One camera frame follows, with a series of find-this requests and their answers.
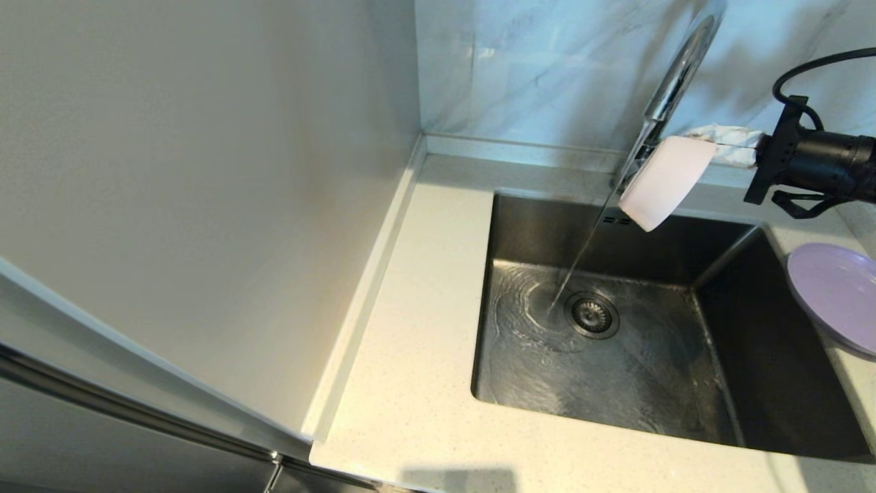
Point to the white tall cabinet side panel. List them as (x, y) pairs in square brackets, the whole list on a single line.
[(205, 171)]

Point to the chrome kitchen faucet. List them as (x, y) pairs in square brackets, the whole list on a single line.
[(674, 82)]

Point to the grey steel appliance door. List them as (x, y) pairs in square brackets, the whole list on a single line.
[(102, 459)]

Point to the chrome door trim bar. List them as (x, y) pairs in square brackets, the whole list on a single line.
[(137, 412)]

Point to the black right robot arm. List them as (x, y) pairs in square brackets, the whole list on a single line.
[(845, 164)]

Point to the purple plate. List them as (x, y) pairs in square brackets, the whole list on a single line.
[(838, 294)]

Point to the round metal drain strainer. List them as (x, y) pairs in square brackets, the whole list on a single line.
[(593, 315)]

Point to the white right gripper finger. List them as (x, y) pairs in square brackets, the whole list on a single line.
[(736, 159), (729, 135)]

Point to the running water stream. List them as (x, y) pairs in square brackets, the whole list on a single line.
[(579, 260)]

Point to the stainless steel sink basin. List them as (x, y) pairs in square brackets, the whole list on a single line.
[(616, 390)]

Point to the pink bowl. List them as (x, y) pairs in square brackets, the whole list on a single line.
[(664, 181)]

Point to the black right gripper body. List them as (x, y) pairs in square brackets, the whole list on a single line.
[(780, 154)]

